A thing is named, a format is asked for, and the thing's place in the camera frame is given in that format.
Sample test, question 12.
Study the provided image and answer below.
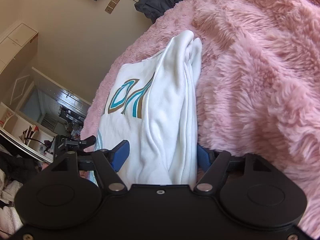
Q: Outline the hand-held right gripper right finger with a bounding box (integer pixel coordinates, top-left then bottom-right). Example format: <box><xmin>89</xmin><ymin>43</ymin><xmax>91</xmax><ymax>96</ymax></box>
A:
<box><xmin>194</xmin><ymin>144</ymin><xmax>273</xmax><ymax>195</ymax></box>

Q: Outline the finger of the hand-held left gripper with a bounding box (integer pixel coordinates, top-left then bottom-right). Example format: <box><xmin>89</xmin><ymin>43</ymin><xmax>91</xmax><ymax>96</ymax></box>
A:
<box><xmin>79</xmin><ymin>135</ymin><xmax>97</xmax><ymax>153</ymax></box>

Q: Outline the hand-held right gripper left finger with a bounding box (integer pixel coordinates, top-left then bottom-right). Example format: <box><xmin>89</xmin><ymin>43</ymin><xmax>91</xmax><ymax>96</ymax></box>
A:
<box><xmin>50</xmin><ymin>140</ymin><xmax>130</xmax><ymax>196</ymax></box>

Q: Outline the white printed t-shirt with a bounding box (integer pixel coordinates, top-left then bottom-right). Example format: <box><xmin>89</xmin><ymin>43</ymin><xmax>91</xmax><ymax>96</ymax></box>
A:
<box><xmin>94</xmin><ymin>30</ymin><xmax>203</xmax><ymax>187</ymax></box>

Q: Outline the pile of clothes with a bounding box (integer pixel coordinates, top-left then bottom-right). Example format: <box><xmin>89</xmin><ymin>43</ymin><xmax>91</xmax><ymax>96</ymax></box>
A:
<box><xmin>0</xmin><ymin>151</ymin><xmax>40</xmax><ymax>233</ymax></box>

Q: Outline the white desk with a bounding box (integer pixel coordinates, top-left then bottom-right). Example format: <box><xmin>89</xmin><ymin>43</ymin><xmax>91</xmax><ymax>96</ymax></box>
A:
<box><xmin>0</xmin><ymin>102</ymin><xmax>57</xmax><ymax>162</ymax></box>

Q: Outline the pink fluffy blanket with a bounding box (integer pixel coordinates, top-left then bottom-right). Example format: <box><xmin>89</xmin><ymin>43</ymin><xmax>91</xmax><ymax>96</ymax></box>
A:
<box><xmin>80</xmin><ymin>0</ymin><xmax>320</xmax><ymax>238</ymax></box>

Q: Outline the white wardrobe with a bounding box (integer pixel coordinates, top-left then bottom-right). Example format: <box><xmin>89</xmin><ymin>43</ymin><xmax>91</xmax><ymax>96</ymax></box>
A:
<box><xmin>0</xmin><ymin>22</ymin><xmax>38</xmax><ymax>83</ymax></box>

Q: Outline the dark blue bag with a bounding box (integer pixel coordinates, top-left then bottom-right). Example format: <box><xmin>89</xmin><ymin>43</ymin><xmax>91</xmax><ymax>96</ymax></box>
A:
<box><xmin>134</xmin><ymin>0</ymin><xmax>193</xmax><ymax>25</ymax></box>

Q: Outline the white door frame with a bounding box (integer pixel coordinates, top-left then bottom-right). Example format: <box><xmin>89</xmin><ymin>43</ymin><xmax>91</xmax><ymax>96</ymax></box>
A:
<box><xmin>14</xmin><ymin>66</ymin><xmax>92</xmax><ymax>140</ymax></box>

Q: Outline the row of wall outlets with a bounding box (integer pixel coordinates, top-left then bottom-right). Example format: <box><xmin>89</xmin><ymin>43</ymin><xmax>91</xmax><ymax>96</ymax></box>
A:
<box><xmin>104</xmin><ymin>0</ymin><xmax>120</xmax><ymax>13</ymax></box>

